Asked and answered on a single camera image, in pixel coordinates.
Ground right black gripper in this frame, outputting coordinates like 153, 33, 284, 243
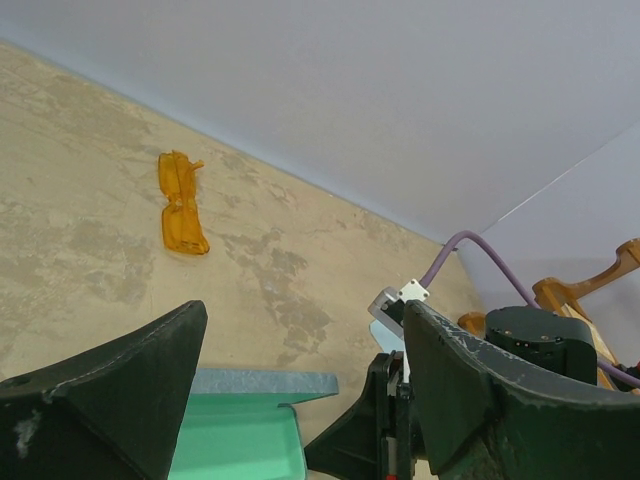
304, 351, 415, 480

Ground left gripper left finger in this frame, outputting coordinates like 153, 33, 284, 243
1, 300, 208, 479

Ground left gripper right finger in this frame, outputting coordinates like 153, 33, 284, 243
404, 300, 639, 479

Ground light blue cleaning cloth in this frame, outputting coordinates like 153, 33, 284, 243
369, 320, 405, 353

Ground blue-grey glasses case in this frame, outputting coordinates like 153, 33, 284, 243
169, 368, 339, 480

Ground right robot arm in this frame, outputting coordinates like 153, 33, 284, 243
304, 307, 596, 479

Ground orange sunglasses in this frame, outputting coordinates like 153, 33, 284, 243
158, 150, 210, 255

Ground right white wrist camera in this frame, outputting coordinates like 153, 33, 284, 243
368, 279, 430, 337

